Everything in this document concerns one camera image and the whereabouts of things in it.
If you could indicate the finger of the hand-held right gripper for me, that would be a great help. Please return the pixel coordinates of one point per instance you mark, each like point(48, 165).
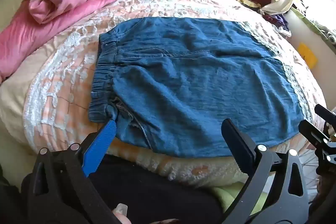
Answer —
point(312, 133)
point(324, 111)

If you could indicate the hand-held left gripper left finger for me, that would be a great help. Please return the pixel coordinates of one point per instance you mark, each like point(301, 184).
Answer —
point(101, 145)

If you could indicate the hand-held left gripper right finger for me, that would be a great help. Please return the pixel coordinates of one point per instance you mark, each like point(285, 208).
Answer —
point(237, 141)

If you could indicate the blue denim pants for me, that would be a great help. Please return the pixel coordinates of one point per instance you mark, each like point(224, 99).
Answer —
point(199, 82)

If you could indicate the person's left hand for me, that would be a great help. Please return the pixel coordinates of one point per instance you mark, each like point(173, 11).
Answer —
point(136, 220)

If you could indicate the light green cloth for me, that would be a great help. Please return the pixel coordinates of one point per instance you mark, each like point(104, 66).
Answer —
point(236, 197)

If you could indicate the yellow paper note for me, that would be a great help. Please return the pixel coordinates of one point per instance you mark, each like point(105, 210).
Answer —
point(307, 54)

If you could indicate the person's black clothing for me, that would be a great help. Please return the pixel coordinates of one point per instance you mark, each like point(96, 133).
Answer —
point(147, 192)

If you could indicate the pink white lace bed blanket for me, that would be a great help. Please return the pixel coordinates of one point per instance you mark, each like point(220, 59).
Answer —
point(65, 77)

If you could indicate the purple clothes heap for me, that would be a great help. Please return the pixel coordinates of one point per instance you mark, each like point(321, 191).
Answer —
point(278, 22)

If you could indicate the pink duvet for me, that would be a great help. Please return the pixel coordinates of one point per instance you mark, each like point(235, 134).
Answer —
point(65, 3)

